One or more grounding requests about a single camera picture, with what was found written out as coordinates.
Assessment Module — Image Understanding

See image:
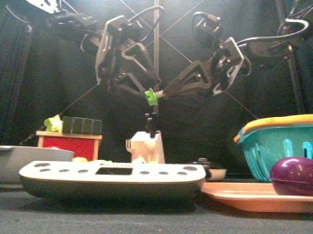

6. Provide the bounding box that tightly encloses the green plastic screw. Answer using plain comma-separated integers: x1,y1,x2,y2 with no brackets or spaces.
144,88,164,107

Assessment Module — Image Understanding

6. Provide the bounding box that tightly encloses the teal basket with yellow rim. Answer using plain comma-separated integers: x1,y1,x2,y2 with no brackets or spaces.
233,113,313,184

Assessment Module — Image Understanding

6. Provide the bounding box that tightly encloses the black tripod stand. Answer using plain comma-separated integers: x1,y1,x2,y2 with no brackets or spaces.
275,0,308,115

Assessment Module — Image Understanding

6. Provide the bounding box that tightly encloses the dark ribbed block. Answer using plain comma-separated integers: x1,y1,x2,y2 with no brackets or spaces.
62,115,105,136

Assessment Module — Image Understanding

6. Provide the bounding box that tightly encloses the white plastic fork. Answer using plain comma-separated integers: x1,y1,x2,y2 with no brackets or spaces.
125,139,136,154

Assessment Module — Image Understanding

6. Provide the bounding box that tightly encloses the light green toy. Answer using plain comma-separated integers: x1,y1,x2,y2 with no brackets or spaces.
43,114,65,133

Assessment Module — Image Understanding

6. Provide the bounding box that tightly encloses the red wooden box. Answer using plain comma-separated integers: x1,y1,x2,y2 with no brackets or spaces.
37,130,105,162

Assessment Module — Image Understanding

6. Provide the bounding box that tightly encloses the white digital scale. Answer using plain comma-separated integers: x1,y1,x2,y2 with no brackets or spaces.
18,160,208,200

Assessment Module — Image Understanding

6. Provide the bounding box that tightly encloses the grey plastic bin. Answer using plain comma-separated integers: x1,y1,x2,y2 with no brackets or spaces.
0,144,77,185

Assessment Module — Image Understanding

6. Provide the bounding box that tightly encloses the purple plastic ball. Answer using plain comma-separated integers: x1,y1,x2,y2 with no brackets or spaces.
269,156,313,197

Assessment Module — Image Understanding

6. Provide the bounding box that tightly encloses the orange plastic tray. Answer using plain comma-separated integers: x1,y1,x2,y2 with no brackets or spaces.
201,181,313,214

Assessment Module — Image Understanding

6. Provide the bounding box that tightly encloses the metal frame pole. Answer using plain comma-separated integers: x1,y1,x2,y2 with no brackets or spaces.
152,0,162,114

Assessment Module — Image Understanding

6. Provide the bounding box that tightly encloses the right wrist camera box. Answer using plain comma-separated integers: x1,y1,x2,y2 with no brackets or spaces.
193,11,225,50

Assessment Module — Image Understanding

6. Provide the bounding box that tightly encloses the black utensil handle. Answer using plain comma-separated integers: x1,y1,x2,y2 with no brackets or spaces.
145,112,161,139

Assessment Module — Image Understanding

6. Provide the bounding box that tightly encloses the grey right arm cable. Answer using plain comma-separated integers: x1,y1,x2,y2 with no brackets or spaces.
235,17,311,47

